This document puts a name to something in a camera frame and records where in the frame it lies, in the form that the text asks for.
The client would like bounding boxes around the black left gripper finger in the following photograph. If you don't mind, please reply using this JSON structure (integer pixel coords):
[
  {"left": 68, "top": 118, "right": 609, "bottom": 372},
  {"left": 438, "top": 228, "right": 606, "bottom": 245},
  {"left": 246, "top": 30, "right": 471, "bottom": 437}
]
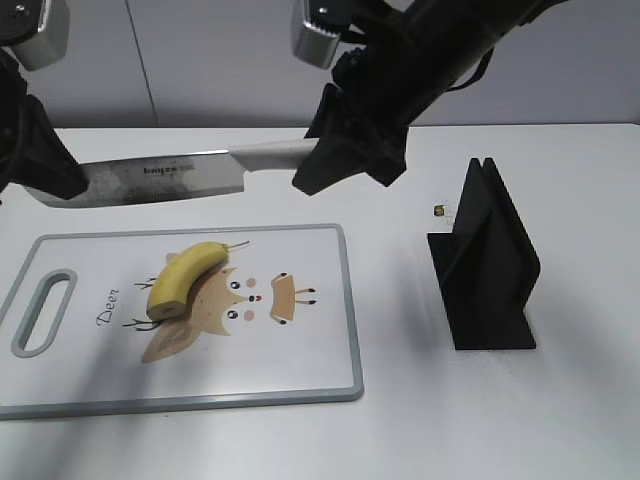
[{"left": 14, "top": 130, "right": 89, "bottom": 200}]

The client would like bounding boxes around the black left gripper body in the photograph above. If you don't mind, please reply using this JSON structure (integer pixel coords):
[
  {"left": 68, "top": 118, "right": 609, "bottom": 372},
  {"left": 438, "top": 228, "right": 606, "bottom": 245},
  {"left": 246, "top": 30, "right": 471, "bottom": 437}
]
[{"left": 1, "top": 50, "right": 53, "bottom": 190}]

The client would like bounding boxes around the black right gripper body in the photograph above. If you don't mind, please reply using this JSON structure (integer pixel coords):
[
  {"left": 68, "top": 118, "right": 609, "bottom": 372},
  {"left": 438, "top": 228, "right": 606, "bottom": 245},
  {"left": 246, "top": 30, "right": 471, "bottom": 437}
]
[{"left": 303, "top": 47, "right": 416, "bottom": 189}]

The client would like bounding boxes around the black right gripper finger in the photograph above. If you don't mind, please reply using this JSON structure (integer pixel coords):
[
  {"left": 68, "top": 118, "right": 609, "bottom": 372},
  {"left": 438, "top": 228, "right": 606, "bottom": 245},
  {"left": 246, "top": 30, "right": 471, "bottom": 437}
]
[
  {"left": 292, "top": 135, "right": 367, "bottom": 195},
  {"left": 365, "top": 127, "right": 406, "bottom": 187}
]

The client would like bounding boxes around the white handled kitchen knife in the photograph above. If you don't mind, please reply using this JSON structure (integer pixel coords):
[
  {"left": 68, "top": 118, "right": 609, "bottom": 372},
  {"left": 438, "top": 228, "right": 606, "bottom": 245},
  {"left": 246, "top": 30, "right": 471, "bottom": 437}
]
[{"left": 26, "top": 138, "right": 318, "bottom": 209}]

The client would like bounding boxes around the yellow banana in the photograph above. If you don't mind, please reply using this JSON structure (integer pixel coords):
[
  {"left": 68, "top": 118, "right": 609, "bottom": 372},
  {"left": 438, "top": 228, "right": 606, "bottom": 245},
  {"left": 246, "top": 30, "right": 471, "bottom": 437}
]
[{"left": 146, "top": 241, "right": 248, "bottom": 321}]

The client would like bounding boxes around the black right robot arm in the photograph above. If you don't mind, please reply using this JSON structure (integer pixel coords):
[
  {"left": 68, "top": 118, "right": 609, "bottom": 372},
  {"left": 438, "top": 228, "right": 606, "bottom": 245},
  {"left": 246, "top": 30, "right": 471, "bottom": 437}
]
[{"left": 291, "top": 0, "right": 554, "bottom": 195}]

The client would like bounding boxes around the black knife stand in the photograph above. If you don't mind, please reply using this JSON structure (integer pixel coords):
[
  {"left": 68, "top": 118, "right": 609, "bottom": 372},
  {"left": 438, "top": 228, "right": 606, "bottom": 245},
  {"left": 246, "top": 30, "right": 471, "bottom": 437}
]
[{"left": 427, "top": 157, "right": 541, "bottom": 351}]

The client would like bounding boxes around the white deer cutting board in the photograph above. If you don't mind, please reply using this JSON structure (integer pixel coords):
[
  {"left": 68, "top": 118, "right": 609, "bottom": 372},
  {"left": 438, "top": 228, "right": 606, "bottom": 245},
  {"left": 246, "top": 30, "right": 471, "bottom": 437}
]
[{"left": 1, "top": 224, "right": 364, "bottom": 420}]

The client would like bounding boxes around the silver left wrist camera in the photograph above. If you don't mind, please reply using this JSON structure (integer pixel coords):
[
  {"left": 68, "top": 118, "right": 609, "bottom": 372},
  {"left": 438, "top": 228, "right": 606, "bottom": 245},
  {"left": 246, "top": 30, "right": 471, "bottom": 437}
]
[{"left": 1, "top": 0, "right": 71, "bottom": 71}]

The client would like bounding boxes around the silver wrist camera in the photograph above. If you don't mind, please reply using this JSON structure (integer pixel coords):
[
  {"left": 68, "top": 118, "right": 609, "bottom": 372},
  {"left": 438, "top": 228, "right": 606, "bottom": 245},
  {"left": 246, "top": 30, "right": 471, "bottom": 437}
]
[
  {"left": 290, "top": 0, "right": 356, "bottom": 70},
  {"left": 1, "top": 0, "right": 71, "bottom": 71}
]

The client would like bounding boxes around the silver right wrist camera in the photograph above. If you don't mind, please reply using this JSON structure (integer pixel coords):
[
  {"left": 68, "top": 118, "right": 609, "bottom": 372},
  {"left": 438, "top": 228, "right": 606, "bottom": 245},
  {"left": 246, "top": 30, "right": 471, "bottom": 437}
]
[{"left": 290, "top": 0, "right": 356, "bottom": 70}]

